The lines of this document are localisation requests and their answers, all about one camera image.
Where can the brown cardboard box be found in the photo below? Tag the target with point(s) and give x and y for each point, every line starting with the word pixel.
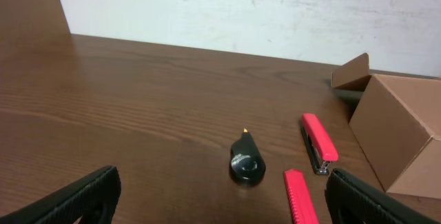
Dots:
pixel 397 124

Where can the black correction tape dispenser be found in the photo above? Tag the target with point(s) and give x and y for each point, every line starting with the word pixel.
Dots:
pixel 246 166

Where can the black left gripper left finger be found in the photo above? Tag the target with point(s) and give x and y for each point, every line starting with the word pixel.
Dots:
pixel 91 199

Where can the red utility knife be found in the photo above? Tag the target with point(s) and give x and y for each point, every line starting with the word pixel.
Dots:
pixel 302 208

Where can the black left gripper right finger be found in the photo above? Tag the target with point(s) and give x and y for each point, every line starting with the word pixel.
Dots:
pixel 351 200

